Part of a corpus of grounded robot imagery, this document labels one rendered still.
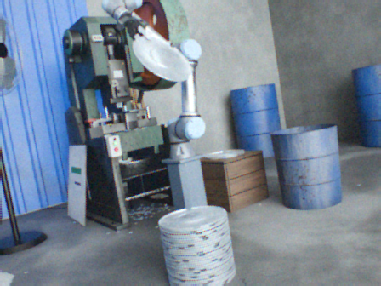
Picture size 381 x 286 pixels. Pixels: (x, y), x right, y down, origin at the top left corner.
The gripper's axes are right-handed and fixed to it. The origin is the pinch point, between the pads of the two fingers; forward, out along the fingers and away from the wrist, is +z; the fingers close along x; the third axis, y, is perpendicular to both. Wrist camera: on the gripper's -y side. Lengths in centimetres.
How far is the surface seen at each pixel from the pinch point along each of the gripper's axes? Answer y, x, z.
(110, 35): 60, 43, -84
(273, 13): 411, 14, -143
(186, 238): -22, 42, 75
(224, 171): 72, 67, 43
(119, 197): 31, 114, 5
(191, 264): -22, 50, 82
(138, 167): 59, 109, -10
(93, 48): 44, 51, -78
